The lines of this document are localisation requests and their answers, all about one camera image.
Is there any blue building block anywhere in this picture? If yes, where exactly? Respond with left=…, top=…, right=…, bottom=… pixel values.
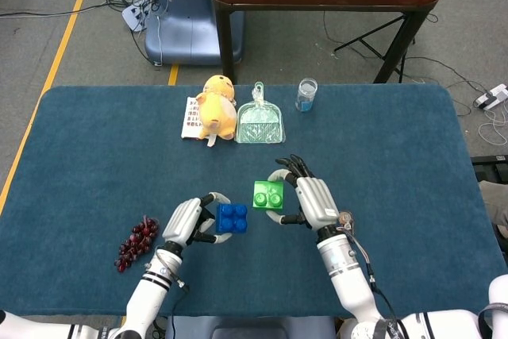
left=215, top=203, right=250, bottom=235

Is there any beige fabric object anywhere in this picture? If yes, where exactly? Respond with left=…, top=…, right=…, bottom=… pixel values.
left=475, top=179, right=508, bottom=227

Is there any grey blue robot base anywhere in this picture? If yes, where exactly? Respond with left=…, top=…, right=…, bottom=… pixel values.
left=164, top=315, right=337, bottom=339

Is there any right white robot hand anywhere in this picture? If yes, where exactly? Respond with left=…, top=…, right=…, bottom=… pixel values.
left=266, top=154, right=341, bottom=232

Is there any yellow plush toy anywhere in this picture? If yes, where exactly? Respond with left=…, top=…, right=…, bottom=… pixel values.
left=196, top=74, right=238, bottom=148

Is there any blue felt table cloth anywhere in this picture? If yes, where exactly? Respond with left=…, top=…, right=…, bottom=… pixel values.
left=0, top=84, right=508, bottom=318

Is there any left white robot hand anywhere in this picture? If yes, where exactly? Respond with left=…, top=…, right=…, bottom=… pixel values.
left=161, top=191, right=233, bottom=248

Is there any brown correction tape dispenser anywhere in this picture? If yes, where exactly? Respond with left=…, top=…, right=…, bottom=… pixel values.
left=337, top=210, right=356, bottom=237

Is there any red plastic grape bunch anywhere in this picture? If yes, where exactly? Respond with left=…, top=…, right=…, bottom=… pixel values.
left=114, top=214, right=161, bottom=274

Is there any clear jar blue label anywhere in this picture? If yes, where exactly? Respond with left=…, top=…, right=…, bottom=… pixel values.
left=294, top=78, right=318, bottom=114

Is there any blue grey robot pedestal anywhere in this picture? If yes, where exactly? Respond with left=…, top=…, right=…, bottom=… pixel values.
left=144, top=0, right=246, bottom=66

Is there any white power strip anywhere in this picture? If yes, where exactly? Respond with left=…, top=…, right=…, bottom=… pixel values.
left=121, top=0, right=160, bottom=33
left=472, top=83, right=508, bottom=111

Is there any green packaged dustpan set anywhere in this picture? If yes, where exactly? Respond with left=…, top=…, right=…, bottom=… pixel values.
left=235, top=81, right=287, bottom=144

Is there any green toy block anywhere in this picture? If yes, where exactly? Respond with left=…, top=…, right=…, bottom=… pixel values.
left=252, top=180, right=286, bottom=212

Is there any white booklet red print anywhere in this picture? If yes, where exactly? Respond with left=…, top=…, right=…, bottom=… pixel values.
left=180, top=96, right=206, bottom=141

